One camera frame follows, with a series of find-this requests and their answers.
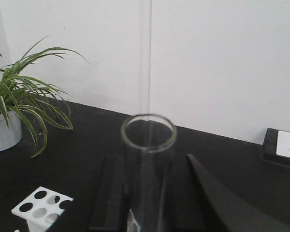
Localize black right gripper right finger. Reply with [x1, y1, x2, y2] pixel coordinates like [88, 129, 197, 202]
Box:
[166, 154, 290, 232]

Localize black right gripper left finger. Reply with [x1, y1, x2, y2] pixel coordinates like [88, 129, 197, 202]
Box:
[88, 156, 125, 232]

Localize clear glass test tube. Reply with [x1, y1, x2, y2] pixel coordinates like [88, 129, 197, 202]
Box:
[121, 113, 177, 232]

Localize white test tube rack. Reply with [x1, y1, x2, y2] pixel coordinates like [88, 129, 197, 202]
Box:
[11, 187, 73, 232]

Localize black socket box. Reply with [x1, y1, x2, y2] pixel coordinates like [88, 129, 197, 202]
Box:
[261, 128, 290, 167]

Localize white plant pot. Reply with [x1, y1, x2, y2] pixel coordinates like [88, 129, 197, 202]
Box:
[0, 111, 22, 152]

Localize green spider plant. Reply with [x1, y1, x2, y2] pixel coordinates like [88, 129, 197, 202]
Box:
[0, 35, 90, 158]

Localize white wall socket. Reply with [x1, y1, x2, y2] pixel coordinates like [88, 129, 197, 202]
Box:
[276, 130, 290, 158]

